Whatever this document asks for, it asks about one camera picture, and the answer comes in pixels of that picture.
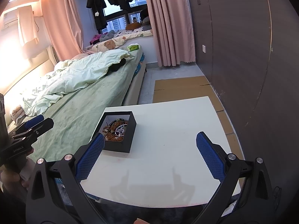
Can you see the brown plush toy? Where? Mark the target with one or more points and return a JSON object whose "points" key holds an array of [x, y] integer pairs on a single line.
{"points": [[133, 25]]}

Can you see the dark cushion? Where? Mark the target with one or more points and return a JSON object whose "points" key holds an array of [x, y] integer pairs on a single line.
{"points": [[146, 16]]}

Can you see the pale green duvet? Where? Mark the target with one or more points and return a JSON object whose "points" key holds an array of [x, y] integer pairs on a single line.
{"points": [[77, 74]]}

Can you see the window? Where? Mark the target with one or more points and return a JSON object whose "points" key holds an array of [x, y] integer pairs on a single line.
{"points": [[116, 23]]}

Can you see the white hanging cloth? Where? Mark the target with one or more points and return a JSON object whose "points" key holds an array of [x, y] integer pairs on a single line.
{"points": [[26, 25]]}

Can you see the pink towel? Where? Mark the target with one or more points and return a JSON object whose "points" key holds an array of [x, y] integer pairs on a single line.
{"points": [[16, 114]]}

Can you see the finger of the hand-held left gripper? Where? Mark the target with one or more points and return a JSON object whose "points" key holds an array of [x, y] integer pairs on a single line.
{"points": [[44, 124], [35, 119]]}

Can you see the bed with green sheet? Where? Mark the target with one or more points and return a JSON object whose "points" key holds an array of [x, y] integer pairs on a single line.
{"points": [[77, 112]]}

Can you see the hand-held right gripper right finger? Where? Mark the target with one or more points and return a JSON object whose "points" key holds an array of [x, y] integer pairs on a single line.
{"points": [[210, 156]]}

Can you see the pink curtain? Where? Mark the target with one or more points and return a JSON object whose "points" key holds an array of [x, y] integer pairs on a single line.
{"points": [[172, 23], [63, 16]]}

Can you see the grey plush toy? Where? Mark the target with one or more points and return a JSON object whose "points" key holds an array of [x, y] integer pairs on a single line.
{"points": [[107, 35]]}

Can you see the flat brown cardboard sheet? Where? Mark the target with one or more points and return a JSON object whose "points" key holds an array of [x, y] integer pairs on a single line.
{"points": [[182, 88]]}

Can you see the black jewelry box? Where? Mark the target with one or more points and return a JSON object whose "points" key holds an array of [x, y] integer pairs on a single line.
{"points": [[129, 140]]}

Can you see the pink pillow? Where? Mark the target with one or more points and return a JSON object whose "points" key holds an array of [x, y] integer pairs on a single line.
{"points": [[79, 56]]}

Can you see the small white table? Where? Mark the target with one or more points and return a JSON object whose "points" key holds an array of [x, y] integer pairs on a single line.
{"points": [[168, 133]]}

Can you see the green packet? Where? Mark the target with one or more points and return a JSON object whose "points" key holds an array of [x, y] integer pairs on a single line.
{"points": [[133, 47]]}

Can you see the white wall air conditioner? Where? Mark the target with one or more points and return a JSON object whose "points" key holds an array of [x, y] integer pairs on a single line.
{"points": [[10, 18]]}

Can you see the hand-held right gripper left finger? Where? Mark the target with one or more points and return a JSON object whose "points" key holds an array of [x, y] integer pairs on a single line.
{"points": [[91, 156]]}

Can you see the beige padded headboard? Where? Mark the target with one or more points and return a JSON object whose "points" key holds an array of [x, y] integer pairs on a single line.
{"points": [[28, 74]]}

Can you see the black cloth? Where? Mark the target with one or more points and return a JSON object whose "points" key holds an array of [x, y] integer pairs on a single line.
{"points": [[115, 67]]}

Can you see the dark brown wardrobe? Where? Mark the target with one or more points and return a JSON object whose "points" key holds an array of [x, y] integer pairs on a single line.
{"points": [[245, 51]]}

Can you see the person's left hand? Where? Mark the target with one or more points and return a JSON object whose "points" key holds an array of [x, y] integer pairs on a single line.
{"points": [[9, 179]]}

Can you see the white wall switch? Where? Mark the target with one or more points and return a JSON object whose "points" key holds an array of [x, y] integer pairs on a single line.
{"points": [[204, 48]]}

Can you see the pink cloth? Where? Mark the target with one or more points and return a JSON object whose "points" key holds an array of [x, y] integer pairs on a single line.
{"points": [[94, 39]]}

